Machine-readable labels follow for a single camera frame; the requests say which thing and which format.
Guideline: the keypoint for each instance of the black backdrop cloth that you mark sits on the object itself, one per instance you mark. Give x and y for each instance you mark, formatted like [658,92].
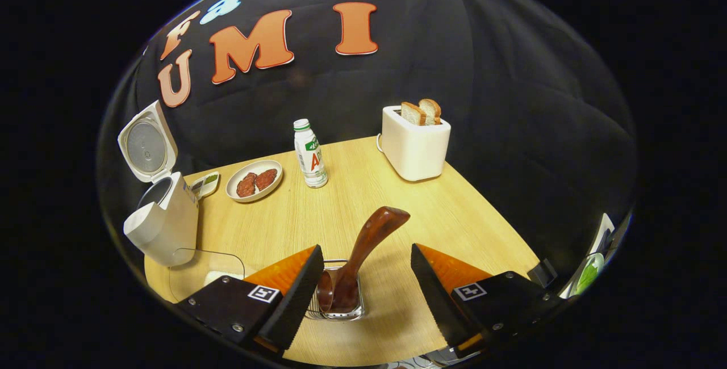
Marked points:
[511,102]

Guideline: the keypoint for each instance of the red meat piece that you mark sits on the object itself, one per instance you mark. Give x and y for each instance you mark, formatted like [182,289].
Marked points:
[266,179]
[246,185]

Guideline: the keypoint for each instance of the white bottle green label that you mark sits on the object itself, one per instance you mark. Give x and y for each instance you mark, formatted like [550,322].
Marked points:
[311,159]

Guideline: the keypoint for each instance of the white rice cooker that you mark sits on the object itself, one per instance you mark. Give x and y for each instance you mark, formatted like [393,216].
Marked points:
[170,221]

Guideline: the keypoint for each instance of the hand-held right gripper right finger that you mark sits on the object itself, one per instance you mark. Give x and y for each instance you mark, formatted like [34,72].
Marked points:
[440,306]

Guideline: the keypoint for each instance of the small white dish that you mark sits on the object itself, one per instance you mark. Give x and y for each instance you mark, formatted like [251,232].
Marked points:
[205,188]

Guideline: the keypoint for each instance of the white toaster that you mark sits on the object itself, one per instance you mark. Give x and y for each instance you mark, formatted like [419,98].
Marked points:
[414,150]

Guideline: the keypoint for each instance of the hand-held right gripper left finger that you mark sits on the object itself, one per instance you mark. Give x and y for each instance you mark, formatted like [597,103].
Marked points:
[292,306]

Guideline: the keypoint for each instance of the green and white object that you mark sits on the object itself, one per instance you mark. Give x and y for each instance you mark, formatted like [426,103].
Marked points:
[589,272]

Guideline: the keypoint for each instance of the clear glass container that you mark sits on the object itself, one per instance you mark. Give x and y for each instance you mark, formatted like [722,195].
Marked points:
[193,278]

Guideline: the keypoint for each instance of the white round plate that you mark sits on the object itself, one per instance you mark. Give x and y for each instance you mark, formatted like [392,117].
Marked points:
[253,193]

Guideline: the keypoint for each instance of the toasted bread slice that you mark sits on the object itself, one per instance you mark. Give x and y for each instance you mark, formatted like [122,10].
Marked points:
[431,109]
[412,113]

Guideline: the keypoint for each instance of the brown wooden spoon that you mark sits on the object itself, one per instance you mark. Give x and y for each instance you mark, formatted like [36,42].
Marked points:
[366,244]

